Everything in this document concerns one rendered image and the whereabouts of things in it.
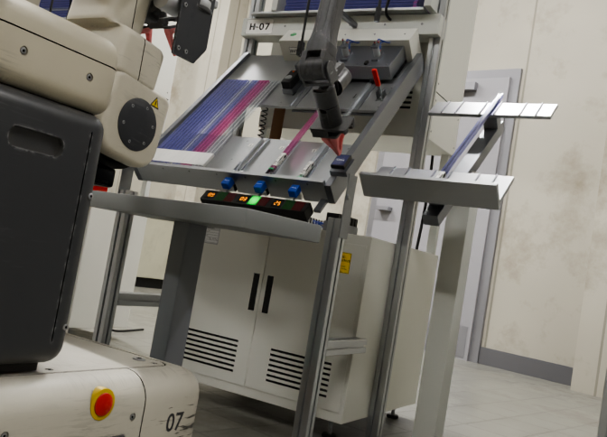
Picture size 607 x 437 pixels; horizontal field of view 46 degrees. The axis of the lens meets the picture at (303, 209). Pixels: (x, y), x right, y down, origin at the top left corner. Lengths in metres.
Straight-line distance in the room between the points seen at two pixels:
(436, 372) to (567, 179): 3.49
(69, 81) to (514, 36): 4.81
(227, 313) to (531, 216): 3.28
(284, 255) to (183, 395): 0.99
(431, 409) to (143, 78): 1.06
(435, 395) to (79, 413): 0.98
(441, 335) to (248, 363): 0.72
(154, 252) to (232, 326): 4.66
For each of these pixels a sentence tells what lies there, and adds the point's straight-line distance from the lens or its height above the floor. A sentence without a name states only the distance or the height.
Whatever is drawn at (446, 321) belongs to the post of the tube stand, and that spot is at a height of 0.42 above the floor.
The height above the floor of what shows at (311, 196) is 0.69.
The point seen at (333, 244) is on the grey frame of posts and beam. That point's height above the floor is 0.57.
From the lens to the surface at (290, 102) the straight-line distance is 2.31.
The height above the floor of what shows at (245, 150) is 0.81.
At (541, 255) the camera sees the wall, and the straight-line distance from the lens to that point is 5.19.
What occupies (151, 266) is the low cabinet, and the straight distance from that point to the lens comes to 6.98.
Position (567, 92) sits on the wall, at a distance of 5.38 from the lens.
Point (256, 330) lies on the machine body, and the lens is 2.30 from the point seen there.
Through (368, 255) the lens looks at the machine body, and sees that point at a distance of 2.13.
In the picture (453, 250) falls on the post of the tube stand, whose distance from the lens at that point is 1.85.
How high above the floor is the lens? 0.52
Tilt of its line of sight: 4 degrees up
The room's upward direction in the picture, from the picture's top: 10 degrees clockwise
